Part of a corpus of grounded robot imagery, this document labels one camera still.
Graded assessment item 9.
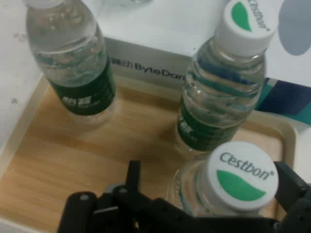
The white blue ByteDance gift box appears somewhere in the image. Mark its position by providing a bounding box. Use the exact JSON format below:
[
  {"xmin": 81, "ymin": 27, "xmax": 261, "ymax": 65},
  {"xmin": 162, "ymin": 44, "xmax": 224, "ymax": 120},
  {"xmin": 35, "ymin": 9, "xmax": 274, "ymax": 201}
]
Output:
[{"xmin": 98, "ymin": 0, "xmax": 311, "ymax": 127}]

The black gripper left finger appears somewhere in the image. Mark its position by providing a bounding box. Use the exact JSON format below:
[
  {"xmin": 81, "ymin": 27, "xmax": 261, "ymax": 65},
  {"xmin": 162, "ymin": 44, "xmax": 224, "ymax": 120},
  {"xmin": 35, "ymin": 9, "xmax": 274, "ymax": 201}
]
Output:
[{"xmin": 58, "ymin": 160, "xmax": 192, "ymax": 233}]

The bamboo tray with cream rim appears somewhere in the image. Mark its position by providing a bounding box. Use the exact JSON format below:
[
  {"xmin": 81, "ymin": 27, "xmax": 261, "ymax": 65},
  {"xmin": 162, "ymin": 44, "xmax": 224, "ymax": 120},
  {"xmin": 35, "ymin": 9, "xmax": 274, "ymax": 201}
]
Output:
[{"xmin": 0, "ymin": 72, "xmax": 299, "ymax": 233}]

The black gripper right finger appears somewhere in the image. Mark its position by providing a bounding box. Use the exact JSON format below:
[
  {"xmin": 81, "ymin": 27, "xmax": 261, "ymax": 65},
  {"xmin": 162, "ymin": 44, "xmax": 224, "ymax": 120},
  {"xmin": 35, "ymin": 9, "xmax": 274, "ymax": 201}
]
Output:
[{"xmin": 274, "ymin": 161, "xmax": 311, "ymax": 233}]

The white insert with oval hole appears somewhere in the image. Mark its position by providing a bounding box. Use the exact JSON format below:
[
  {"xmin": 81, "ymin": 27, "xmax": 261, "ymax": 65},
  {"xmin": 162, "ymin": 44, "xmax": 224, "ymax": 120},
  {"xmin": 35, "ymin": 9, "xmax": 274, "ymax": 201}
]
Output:
[{"xmin": 266, "ymin": 0, "xmax": 311, "ymax": 82}]

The clear Cestbon water bottle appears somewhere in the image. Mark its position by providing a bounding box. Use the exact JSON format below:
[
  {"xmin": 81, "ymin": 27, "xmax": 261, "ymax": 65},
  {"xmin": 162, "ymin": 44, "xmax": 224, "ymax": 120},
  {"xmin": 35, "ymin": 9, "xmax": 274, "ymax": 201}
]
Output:
[
  {"xmin": 173, "ymin": 0, "xmax": 277, "ymax": 152},
  {"xmin": 167, "ymin": 142, "xmax": 280, "ymax": 218},
  {"xmin": 24, "ymin": 0, "xmax": 117, "ymax": 126}
]

